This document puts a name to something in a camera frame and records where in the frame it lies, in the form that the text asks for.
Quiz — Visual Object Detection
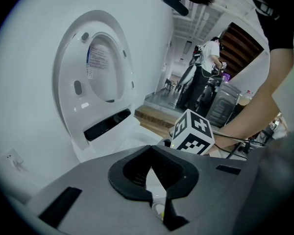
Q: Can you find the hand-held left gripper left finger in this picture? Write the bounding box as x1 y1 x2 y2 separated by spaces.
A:
26 144 170 235

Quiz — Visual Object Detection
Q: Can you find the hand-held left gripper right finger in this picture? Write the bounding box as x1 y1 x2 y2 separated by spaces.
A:
150 144 248 235

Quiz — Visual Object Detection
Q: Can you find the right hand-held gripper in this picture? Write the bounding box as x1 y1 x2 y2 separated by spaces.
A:
159 108 216 156

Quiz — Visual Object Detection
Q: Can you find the white toilet with labelled lid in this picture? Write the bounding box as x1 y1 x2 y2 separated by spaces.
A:
51 8 172 164

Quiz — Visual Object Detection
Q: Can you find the person's right forearm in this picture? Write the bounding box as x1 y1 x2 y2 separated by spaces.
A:
205 47 294 157

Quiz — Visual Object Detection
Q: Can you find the wooden step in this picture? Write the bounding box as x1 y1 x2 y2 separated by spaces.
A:
134 106 185 130

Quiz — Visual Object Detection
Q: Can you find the dark wooden staircase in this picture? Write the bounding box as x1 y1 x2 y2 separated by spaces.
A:
220 22 266 78

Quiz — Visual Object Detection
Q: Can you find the person's black shirt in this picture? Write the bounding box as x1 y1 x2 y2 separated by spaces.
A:
245 0 294 51

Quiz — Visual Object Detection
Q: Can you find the black cable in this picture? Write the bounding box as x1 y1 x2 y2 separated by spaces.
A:
210 130 269 159

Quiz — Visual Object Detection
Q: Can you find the white wall socket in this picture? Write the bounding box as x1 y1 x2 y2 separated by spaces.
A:
0 147 25 171

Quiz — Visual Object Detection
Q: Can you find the black head camera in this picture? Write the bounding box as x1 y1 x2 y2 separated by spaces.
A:
162 0 190 17

